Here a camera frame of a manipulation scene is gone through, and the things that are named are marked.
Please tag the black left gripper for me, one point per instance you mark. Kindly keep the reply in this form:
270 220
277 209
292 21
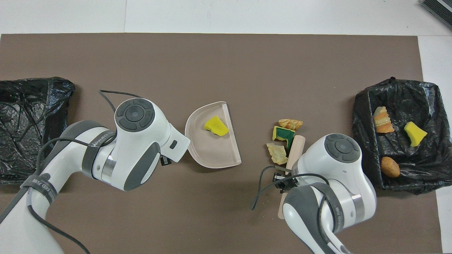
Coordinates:
165 161

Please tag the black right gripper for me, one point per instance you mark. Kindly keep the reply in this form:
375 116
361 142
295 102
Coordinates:
284 182

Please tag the pale beige bread chunk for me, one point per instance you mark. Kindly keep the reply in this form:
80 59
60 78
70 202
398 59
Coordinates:
278 153

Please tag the beige hand brush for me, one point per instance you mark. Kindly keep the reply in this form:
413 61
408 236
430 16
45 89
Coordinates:
296 148

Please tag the beige plastic dustpan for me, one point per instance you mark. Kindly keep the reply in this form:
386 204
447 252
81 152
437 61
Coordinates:
212 151

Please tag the yellow and green sponge piece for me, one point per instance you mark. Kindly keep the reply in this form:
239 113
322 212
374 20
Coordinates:
282 134

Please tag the tan ridged pastry piece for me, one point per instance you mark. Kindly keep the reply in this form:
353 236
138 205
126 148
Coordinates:
290 124

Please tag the large yellow sponge piece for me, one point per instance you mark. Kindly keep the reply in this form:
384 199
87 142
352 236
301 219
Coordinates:
216 126

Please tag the brown potato-shaped bread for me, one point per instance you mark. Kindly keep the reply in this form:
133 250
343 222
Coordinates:
390 167

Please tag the tan layered pastry chunk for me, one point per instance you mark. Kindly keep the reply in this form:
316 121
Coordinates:
383 121

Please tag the small yellow sponge piece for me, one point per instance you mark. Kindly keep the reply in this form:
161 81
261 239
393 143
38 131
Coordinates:
414 134

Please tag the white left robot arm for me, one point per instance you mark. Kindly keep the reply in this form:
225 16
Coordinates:
137 141

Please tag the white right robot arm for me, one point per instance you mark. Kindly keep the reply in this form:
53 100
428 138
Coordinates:
335 165

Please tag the black plastic bag bin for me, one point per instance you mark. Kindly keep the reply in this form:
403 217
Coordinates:
399 151
31 116

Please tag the brown table mat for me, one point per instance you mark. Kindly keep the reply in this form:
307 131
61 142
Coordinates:
226 60

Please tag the dark ribbed panel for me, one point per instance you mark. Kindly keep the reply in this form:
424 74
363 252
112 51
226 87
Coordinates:
439 8

